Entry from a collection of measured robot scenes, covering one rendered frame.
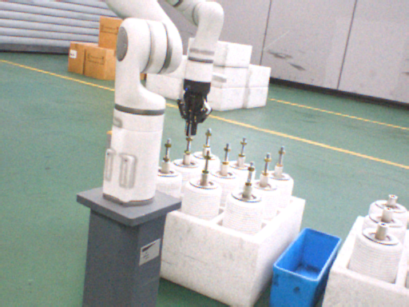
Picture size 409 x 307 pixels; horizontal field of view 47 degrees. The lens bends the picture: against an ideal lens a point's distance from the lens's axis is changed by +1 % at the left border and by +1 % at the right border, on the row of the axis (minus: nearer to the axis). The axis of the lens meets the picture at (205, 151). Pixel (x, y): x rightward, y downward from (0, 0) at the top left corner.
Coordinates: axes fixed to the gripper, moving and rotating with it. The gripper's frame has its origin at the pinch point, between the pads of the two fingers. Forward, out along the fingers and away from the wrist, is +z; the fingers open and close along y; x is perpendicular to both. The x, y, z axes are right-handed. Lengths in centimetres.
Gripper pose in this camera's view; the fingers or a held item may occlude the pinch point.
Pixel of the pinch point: (190, 129)
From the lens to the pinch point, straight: 131.3
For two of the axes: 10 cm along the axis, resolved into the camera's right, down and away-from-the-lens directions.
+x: 7.2, -0.7, 6.9
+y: 6.8, 2.8, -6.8
